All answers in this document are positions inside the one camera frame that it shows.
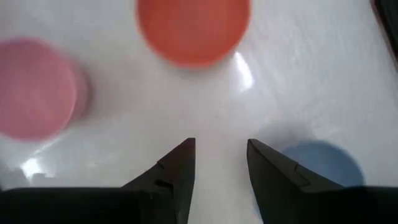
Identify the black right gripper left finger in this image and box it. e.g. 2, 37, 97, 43
120, 138, 197, 224

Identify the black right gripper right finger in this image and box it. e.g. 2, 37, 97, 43
247, 138, 345, 224

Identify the light blue bowl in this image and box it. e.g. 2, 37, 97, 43
281, 140, 365, 188

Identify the coral red bowl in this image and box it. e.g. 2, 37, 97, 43
136, 0, 251, 68

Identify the pink bowl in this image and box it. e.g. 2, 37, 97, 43
0, 37, 93, 142

